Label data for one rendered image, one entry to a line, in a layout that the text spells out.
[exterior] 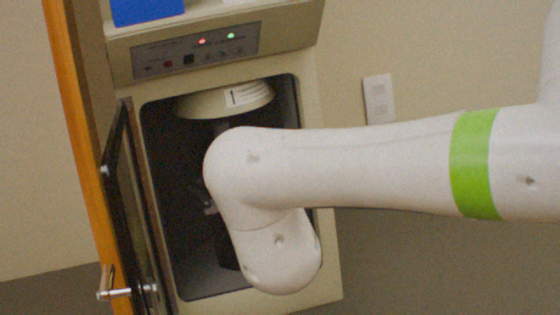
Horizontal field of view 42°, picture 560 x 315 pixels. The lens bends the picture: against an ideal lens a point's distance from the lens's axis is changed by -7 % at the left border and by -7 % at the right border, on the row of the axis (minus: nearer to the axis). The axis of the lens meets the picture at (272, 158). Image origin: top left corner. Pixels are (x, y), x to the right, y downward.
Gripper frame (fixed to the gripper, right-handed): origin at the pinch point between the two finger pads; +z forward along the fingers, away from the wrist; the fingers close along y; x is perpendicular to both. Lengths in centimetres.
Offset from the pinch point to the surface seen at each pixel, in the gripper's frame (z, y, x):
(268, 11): -19.4, -6.6, -29.5
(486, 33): 35, -71, -7
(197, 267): 2.8, 8.6, 17.9
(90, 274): 25.4, 30.5, 25.5
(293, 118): -3.8, -11.7, -8.3
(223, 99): -6.4, -0.2, -14.7
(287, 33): -14.7, -10.0, -24.9
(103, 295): -36.3, 24.0, -0.8
